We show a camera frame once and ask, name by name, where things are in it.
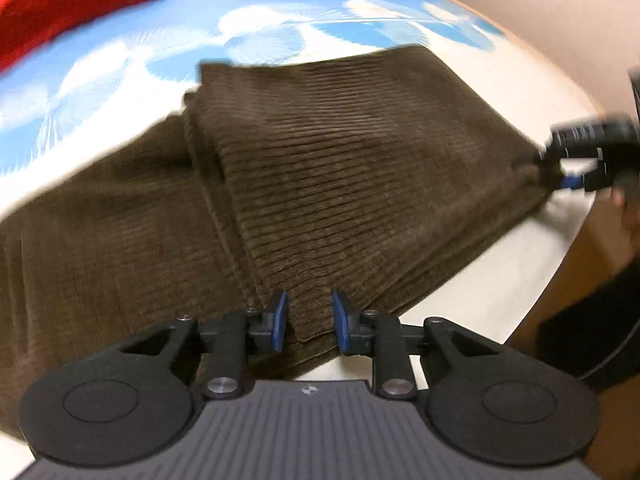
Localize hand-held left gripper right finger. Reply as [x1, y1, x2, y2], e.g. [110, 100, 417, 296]
[331, 290, 506, 400]

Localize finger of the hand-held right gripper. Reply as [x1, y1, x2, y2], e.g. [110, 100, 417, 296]
[550, 160, 603, 193]
[515, 119, 603, 172]

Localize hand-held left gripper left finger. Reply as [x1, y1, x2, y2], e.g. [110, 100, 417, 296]
[107, 289, 291, 400]

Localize brown corduroy pants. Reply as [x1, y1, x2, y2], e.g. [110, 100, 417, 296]
[0, 45, 557, 436]

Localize blue white patterned bed sheet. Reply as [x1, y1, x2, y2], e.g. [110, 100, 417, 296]
[0, 0, 598, 361]

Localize red folded blanket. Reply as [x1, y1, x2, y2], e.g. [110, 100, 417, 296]
[0, 0, 172, 70]

